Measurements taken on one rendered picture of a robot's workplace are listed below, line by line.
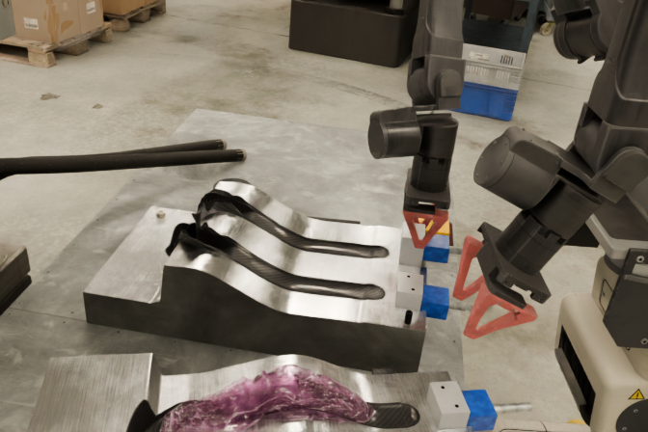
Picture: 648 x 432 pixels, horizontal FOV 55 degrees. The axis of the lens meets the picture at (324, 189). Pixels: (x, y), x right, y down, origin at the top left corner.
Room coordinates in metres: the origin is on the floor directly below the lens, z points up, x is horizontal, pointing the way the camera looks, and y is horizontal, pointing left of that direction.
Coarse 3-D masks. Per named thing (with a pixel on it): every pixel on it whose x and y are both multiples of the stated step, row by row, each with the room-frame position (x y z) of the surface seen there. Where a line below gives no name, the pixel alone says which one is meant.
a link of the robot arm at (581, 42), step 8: (576, 16) 1.01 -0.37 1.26; (584, 16) 0.99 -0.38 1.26; (568, 24) 1.02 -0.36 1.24; (576, 24) 1.00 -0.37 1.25; (584, 24) 0.98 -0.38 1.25; (568, 32) 1.01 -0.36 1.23; (576, 32) 0.99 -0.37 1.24; (584, 32) 0.98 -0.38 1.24; (568, 40) 1.01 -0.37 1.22; (576, 40) 0.99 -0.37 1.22; (584, 40) 0.98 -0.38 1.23; (592, 40) 0.96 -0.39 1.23; (576, 48) 1.00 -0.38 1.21; (584, 48) 0.98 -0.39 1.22; (592, 48) 0.97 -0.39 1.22; (584, 56) 1.00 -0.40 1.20; (592, 56) 1.00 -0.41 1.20; (600, 56) 0.97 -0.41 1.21
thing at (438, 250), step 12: (420, 228) 0.86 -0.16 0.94; (408, 240) 0.83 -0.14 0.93; (432, 240) 0.84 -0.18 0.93; (444, 240) 0.85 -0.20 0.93; (408, 252) 0.82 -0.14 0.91; (420, 252) 0.82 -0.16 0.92; (432, 252) 0.82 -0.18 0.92; (444, 252) 0.82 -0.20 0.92; (456, 252) 0.84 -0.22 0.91; (408, 264) 0.82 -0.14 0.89; (420, 264) 0.82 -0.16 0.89
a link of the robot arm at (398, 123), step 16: (448, 80) 0.84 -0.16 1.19; (448, 96) 0.84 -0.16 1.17; (384, 112) 0.82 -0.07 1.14; (400, 112) 0.83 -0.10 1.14; (416, 112) 0.84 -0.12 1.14; (368, 128) 0.84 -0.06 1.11; (384, 128) 0.80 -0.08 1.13; (400, 128) 0.81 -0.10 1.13; (416, 128) 0.82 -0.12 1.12; (368, 144) 0.84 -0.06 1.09; (384, 144) 0.79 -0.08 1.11; (400, 144) 0.80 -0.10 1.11; (416, 144) 0.81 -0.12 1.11
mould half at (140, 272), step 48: (240, 192) 0.93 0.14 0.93; (144, 240) 0.87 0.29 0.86; (240, 240) 0.80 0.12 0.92; (336, 240) 0.88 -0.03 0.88; (384, 240) 0.89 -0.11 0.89; (96, 288) 0.73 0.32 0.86; (144, 288) 0.74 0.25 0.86; (192, 288) 0.70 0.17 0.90; (240, 288) 0.70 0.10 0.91; (384, 288) 0.76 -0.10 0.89; (192, 336) 0.70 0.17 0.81; (240, 336) 0.70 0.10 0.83; (288, 336) 0.69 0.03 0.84; (336, 336) 0.68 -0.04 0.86; (384, 336) 0.67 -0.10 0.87
